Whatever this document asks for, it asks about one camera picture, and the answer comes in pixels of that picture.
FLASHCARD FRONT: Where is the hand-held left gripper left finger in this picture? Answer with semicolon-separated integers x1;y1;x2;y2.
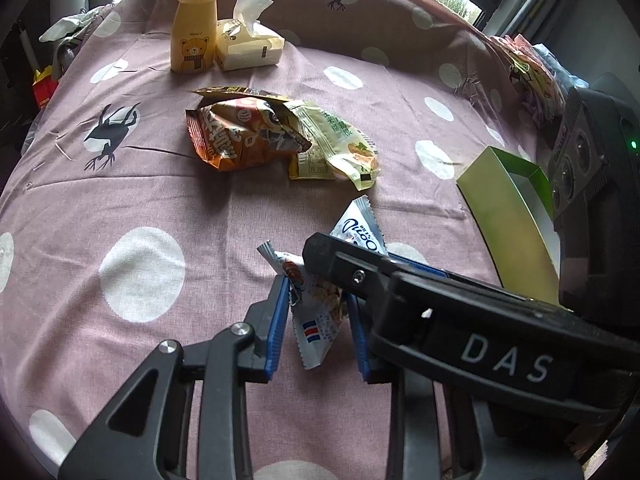
56;275;292;480

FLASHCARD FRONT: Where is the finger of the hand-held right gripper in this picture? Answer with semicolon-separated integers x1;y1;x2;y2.
301;231;447;336

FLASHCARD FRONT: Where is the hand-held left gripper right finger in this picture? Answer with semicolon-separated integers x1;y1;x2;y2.
347;292;587;480

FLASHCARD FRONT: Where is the white and blue oat packet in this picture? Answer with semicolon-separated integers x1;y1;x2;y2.
256;195;390;372

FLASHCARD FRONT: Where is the green cardboard box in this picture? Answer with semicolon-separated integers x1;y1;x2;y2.
455;145;563;306

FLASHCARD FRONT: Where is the green and yellow corn packet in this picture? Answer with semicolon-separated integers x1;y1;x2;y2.
287;100;381;192

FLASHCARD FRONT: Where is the pink polka dot blanket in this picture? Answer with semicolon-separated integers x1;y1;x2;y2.
0;0;571;480

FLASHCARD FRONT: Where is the orange cartoon snack packet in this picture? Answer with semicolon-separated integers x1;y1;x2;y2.
185;95;313;173

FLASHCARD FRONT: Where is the black and gold packet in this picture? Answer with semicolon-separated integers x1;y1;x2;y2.
192;85;286;103

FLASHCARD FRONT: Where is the pale yellow tissue pack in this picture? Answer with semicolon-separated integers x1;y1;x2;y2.
214;0;286;72

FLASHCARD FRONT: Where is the colourful printed cloth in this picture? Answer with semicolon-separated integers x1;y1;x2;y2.
492;34;571;126

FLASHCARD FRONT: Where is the yellow bear print bottle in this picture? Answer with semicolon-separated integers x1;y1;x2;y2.
169;0;223;75

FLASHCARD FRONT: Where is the red box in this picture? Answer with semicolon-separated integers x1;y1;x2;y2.
31;67;61;111

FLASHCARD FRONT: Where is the grey plastic bag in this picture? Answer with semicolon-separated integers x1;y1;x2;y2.
39;5;121;78

